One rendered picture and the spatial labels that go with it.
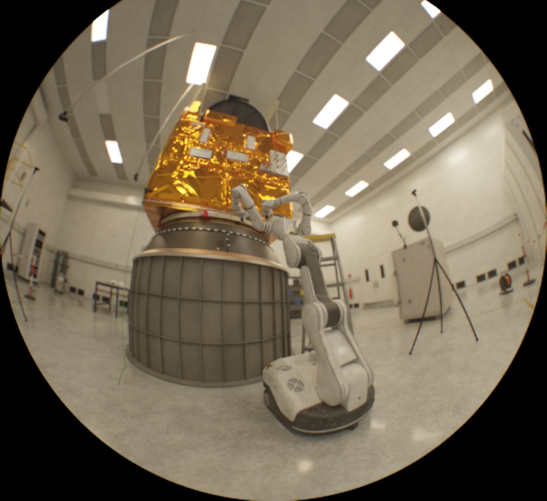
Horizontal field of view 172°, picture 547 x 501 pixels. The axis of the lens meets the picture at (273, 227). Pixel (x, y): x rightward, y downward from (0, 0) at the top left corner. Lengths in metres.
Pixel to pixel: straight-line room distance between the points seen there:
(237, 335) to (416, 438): 1.50
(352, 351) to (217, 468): 0.86
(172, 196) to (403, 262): 3.93
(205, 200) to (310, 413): 2.12
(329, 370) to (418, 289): 3.02
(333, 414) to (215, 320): 1.15
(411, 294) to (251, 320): 2.96
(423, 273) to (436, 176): 5.33
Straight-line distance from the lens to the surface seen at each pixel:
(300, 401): 1.02
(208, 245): 1.75
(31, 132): 8.50
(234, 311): 1.65
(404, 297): 3.85
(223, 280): 1.60
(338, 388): 0.91
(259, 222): 1.42
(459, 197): 7.87
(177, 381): 1.76
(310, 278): 1.06
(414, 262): 3.74
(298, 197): 1.53
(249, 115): 3.87
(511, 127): 4.98
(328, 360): 0.91
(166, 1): 4.98
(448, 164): 8.40
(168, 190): 2.25
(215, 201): 2.19
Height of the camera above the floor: 0.77
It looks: 24 degrees up
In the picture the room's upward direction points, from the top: 2 degrees counter-clockwise
